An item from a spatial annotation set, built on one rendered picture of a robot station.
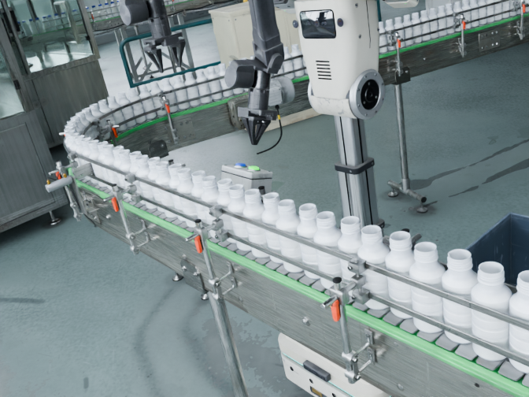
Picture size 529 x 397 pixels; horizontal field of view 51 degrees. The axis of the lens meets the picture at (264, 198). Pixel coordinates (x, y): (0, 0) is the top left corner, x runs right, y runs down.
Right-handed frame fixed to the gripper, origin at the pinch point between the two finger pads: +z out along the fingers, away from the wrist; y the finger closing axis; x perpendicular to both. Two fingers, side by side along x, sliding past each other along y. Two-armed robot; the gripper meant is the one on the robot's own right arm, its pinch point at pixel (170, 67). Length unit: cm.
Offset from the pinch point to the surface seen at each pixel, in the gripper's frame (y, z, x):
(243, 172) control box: 2.1, 27.6, 29.1
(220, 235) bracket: 21, 35, 40
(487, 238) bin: -26, 46, 85
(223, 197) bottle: 17, 26, 39
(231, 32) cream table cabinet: -231, 42, -276
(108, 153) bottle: 16.7, 25.2, -24.5
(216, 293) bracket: 26, 49, 40
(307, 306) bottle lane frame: 21, 44, 69
